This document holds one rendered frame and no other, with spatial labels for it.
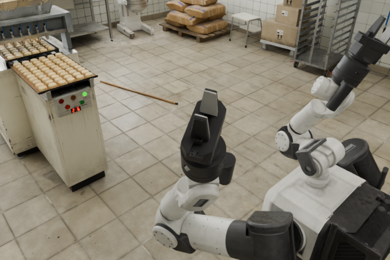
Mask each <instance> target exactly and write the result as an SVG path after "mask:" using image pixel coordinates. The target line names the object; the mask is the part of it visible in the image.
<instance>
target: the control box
mask: <svg viewBox="0 0 390 260"><path fill-rule="evenodd" d="M83 92H86V93H87V95H86V96H83V95H82V94H83ZM73 95H74V96H75V99H74V100H72V99H71V97H72V96H73ZM60 99H63V100H64V103H62V104H60V103H59V100H60ZM81 100H83V101H84V104H80V101H81ZM53 102H54V105H55V109H56V114H57V116H58V117H59V118H60V117H63V116H65V115H69V114H71V113H73V112H74V111H72V109H73V110H75V112H77V111H78V110H77V107H79V108H80V110H83V109H86V108H88V107H92V101H91V94H90V90H89V88H88V87H86V88H82V89H79V90H77V91H73V92H70V93H67V94H64V95H60V96H57V97H53ZM66 105H69V106H70V108H69V109H66ZM80 110H79V111H80ZM75 112H74V113H75Z"/></svg>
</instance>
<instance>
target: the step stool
mask: <svg viewBox="0 0 390 260"><path fill-rule="evenodd" d="M234 17H235V18H238V19H241V20H244V21H245V25H244V26H240V27H237V28H242V29H244V30H246V31H247V36H246V42H245V48H246V47H247V38H248V37H249V35H253V34H257V33H261V32H262V22H261V18H260V17H258V16H255V15H251V14H249V13H245V12H244V13H238V14H234V15H232V25H231V30H230V39H229V41H231V35H232V30H233V29H237V28H232V26H233V18H234ZM254 20H260V24H261V28H260V27H257V26H254V25H252V24H249V22H251V21H254ZM247 22H248V24H247ZM259 31H260V32H259ZM248 32H252V34H248Z"/></svg>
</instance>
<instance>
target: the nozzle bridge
mask: <svg viewBox="0 0 390 260"><path fill-rule="evenodd" d="M45 19H46V22H45ZM37 21H38V23H37ZM28 22H30V26H29V23H28ZM20 23H21V27H22V33H23V36H22V37H21V36H20V34H19V27H20ZM43 23H45V25H46V24H47V28H46V29H47V32H45V31H44V27H43ZM35 24H37V26H38V25H39V33H37V32H36V29H35ZM11 25H12V26H13V34H14V38H12V37H11V35H10V29H12V26H11ZM27 26H29V27H31V35H29V34H28V31H27ZM2 27H3V28H2ZM21 27H20V29H21ZM3 29H4V33H5V38H6V39H5V40H3V39H2V35H1V31H3ZM73 31H74V29H73V24H72V20H71V14H70V12H68V11H66V10H64V9H62V8H60V7H58V6H55V5H52V7H51V10H50V13H44V14H40V15H33V16H27V17H19V18H15V19H9V20H2V21H0V45H3V44H9V43H12V42H18V41H24V40H27V39H33V38H38V37H44V36H47V35H53V34H58V33H60V34H61V38H62V43H63V46H64V47H65V48H66V49H68V50H70V49H72V48H73V46H72V43H71V38H70V32H73Z"/></svg>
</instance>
